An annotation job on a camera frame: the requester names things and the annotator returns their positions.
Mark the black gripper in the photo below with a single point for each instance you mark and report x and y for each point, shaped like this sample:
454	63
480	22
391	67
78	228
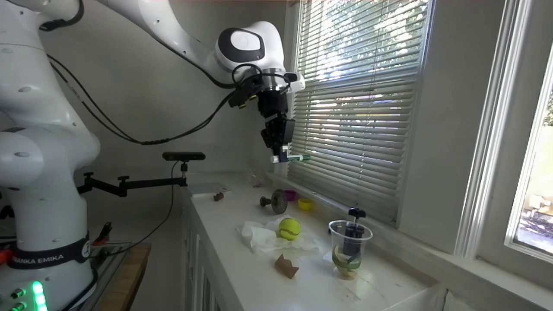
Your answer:
278	129

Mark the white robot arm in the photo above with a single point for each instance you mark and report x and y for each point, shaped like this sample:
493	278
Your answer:
50	269

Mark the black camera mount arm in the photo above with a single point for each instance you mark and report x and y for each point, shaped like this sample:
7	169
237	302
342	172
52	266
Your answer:
126	184

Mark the small brown wooden block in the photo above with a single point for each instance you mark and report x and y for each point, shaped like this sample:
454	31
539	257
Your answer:
285	267

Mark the pink plastic bowl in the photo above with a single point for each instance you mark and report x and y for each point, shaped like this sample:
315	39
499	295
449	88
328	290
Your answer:
290	196

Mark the yellow-green tennis ball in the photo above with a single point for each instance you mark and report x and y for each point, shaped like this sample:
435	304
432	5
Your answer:
289	229

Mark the green-capped marker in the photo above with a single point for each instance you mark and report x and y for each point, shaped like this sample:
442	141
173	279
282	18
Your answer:
292	158

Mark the yellow plastic bowl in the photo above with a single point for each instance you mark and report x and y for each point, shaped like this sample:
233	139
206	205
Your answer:
304	205

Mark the white window blinds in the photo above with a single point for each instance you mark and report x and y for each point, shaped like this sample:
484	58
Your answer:
361	62

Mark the black stereo camera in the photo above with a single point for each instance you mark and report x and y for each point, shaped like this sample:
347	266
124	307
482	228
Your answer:
183	157

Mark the clear plastic cup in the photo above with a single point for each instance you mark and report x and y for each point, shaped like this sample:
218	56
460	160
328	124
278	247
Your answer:
342	264

